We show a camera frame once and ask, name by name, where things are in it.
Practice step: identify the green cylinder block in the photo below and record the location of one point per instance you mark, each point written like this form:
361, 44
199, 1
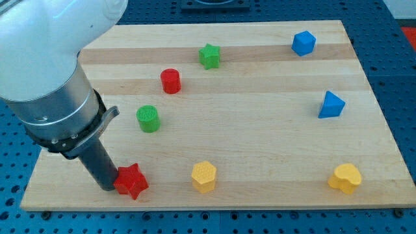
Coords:
148, 118

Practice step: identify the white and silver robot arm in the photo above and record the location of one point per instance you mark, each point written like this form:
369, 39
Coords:
44, 84

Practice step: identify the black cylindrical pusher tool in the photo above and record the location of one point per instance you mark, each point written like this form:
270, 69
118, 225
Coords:
93, 155

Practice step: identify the red cylinder block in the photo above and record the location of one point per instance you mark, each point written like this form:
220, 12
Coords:
171, 82

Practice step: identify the wooden board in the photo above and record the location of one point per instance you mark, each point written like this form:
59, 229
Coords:
255, 118

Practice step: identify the yellow heart block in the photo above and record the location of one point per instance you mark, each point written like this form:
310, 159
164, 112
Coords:
346, 178

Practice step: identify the red star block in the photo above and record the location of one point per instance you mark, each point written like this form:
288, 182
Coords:
130, 181

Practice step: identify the blue cube block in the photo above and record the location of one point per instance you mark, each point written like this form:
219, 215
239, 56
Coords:
303, 43

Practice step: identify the yellow hexagon block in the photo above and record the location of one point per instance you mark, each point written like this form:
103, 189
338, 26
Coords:
204, 176

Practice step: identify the blue triangle block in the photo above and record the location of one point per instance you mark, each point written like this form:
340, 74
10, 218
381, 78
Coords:
332, 106

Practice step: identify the green star block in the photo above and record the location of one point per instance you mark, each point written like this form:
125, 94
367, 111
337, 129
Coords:
209, 56

